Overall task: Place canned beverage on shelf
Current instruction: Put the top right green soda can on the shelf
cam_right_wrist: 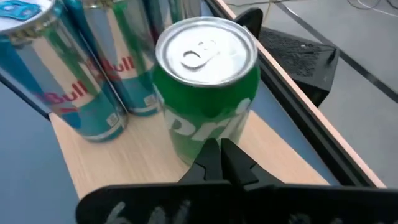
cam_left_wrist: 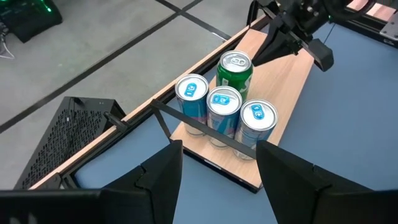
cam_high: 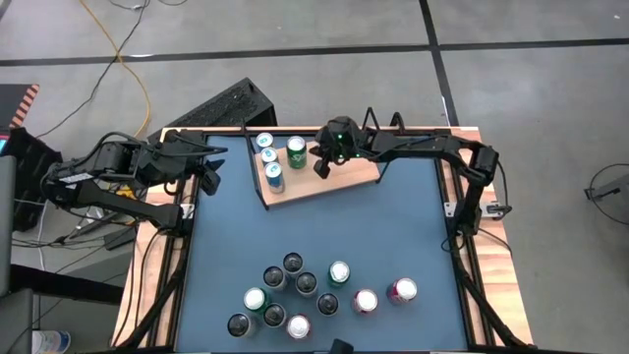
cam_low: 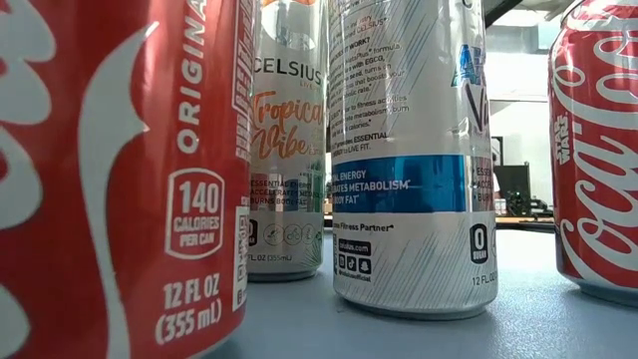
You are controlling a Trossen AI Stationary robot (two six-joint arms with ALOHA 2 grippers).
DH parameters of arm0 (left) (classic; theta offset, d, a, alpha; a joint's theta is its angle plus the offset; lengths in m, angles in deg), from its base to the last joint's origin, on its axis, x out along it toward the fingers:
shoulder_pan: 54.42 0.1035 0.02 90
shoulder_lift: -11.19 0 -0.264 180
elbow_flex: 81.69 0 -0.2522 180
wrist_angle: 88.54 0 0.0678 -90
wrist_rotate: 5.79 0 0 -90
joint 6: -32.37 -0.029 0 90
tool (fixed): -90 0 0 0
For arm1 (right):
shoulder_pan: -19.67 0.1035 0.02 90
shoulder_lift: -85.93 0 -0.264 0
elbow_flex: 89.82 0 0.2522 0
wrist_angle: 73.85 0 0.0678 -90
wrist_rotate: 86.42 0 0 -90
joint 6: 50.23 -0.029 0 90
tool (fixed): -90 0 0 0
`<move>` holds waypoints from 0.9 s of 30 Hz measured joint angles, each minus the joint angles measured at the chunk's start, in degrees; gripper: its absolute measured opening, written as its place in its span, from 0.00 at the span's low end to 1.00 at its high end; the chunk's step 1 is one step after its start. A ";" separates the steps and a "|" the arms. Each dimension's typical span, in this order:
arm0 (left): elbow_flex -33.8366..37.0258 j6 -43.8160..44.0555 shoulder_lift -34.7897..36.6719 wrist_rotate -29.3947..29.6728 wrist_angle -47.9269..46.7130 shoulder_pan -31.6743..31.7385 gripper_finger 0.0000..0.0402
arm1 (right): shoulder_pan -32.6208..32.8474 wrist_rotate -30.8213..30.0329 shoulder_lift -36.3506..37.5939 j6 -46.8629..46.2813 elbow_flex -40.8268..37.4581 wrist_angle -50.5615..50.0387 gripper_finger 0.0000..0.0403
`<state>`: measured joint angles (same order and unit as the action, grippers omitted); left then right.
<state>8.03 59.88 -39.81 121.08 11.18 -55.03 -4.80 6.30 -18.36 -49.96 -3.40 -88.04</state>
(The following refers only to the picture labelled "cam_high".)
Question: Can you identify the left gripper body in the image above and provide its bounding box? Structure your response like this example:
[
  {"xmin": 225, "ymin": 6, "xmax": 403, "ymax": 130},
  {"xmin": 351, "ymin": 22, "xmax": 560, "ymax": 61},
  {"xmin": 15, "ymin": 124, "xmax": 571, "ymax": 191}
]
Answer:
[{"xmin": 164, "ymin": 131, "xmax": 210, "ymax": 181}]

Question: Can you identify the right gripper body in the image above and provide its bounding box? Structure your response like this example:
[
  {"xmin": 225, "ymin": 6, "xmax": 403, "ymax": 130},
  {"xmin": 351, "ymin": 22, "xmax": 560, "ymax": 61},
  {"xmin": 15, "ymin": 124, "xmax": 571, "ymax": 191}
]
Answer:
[{"xmin": 314, "ymin": 116, "xmax": 370, "ymax": 163}]

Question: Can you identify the green Sprite soda can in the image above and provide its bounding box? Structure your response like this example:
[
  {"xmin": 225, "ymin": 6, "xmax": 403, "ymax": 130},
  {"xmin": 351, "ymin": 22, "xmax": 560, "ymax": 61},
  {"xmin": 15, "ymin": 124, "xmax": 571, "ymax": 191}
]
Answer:
[
  {"xmin": 243, "ymin": 286, "xmax": 270, "ymax": 314},
  {"xmin": 286, "ymin": 135, "xmax": 309, "ymax": 170},
  {"xmin": 326, "ymin": 260, "xmax": 352, "ymax": 289}
]

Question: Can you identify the red Coca-Cola can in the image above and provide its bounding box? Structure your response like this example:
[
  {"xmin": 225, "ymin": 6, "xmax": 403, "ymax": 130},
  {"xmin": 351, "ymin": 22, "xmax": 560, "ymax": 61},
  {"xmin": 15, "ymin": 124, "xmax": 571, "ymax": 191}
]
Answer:
[
  {"xmin": 285, "ymin": 314, "xmax": 313, "ymax": 341},
  {"xmin": 351, "ymin": 288, "xmax": 379, "ymax": 316},
  {"xmin": 385, "ymin": 277, "xmax": 419, "ymax": 306}
]

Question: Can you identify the black perforated computer case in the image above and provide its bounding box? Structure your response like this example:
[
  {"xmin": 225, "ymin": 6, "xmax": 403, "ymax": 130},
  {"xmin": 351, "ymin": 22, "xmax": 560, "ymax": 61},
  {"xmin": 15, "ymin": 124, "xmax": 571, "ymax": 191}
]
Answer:
[{"xmin": 146, "ymin": 77, "xmax": 278, "ymax": 148}]

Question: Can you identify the blue table mat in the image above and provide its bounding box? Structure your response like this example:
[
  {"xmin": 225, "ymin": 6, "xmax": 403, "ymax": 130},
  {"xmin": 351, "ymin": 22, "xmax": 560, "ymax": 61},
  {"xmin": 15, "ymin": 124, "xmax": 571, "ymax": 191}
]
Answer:
[{"xmin": 175, "ymin": 133, "xmax": 469, "ymax": 353}]

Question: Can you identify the white Celsius energy drink can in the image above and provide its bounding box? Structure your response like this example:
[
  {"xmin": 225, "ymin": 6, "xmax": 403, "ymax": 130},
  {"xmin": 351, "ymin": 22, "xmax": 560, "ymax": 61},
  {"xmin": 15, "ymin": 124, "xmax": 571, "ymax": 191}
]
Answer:
[
  {"xmin": 226, "ymin": 313, "xmax": 257, "ymax": 339},
  {"xmin": 282, "ymin": 251, "xmax": 305, "ymax": 276},
  {"xmin": 262, "ymin": 303, "xmax": 288, "ymax": 329},
  {"xmin": 261, "ymin": 265, "xmax": 289, "ymax": 292}
]

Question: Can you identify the black power strip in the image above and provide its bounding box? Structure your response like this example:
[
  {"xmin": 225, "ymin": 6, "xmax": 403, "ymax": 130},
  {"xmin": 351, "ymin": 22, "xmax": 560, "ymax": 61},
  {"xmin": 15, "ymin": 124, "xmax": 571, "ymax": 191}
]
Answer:
[{"xmin": 101, "ymin": 228, "xmax": 138, "ymax": 252}]

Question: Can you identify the white Celsius Tropical Vibe can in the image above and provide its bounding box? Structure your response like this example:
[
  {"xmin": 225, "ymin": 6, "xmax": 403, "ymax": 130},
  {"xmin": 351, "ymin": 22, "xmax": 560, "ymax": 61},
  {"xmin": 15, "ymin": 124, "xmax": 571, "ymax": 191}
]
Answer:
[{"xmin": 295, "ymin": 270, "xmax": 319, "ymax": 299}]

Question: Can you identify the white Celsius Arctic Vibe can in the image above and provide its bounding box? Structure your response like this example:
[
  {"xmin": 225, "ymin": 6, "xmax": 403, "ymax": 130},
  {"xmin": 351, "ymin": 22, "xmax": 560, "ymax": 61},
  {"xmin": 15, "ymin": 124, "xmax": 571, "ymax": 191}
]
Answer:
[{"xmin": 315, "ymin": 292, "xmax": 340, "ymax": 318}]

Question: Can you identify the black storage case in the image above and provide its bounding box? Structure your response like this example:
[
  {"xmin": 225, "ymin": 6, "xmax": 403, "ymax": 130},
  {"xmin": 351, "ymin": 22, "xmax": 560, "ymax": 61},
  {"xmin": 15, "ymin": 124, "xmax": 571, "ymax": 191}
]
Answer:
[{"xmin": 0, "ymin": 127, "xmax": 64, "ymax": 233}]

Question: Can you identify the black floor beam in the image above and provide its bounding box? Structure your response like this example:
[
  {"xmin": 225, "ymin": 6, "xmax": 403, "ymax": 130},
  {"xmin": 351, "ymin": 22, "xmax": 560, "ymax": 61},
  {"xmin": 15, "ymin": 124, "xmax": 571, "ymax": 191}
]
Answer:
[{"xmin": 9, "ymin": 264, "xmax": 125, "ymax": 306}]

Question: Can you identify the white blue container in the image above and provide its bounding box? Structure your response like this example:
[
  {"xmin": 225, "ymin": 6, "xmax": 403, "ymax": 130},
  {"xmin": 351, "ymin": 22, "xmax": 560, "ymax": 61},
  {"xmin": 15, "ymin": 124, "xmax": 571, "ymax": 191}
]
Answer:
[{"xmin": 31, "ymin": 329, "xmax": 73, "ymax": 354}]

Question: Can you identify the wooden shelf black metal frame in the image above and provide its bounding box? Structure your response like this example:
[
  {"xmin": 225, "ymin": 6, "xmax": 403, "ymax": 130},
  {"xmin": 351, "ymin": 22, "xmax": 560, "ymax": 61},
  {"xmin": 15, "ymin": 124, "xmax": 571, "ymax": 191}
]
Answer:
[{"xmin": 240, "ymin": 106, "xmax": 394, "ymax": 211}]

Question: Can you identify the yellow extension cable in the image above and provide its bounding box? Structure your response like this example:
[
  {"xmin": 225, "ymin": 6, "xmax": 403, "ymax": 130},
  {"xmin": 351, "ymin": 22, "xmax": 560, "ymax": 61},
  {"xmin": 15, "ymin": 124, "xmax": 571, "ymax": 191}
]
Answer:
[{"xmin": 78, "ymin": 0, "xmax": 151, "ymax": 201}]

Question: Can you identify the black floor cable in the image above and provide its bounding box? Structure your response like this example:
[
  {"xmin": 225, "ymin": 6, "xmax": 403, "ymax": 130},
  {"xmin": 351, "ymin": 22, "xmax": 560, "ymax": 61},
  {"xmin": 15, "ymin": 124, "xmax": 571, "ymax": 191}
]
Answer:
[
  {"xmin": 107, "ymin": 0, "xmax": 191, "ymax": 12},
  {"xmin": 34, "ymin": 0, "xmax": 151, "ymax": 140}
]

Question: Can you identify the black table-level camera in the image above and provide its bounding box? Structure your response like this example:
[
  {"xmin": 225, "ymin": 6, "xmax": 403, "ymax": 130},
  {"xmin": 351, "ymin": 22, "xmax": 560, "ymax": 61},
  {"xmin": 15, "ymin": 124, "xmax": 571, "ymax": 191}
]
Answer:
[{"xmin": 327, "ymin": 337, "xmax": 355, "ymax": 354}]

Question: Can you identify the black aluminium table frame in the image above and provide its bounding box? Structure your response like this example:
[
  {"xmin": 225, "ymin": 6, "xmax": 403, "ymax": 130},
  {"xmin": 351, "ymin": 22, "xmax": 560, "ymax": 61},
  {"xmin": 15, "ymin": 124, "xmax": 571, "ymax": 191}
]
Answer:
[{"xmin": 110, "ymin": 125, "xmax": 535, "ymax": 354}]

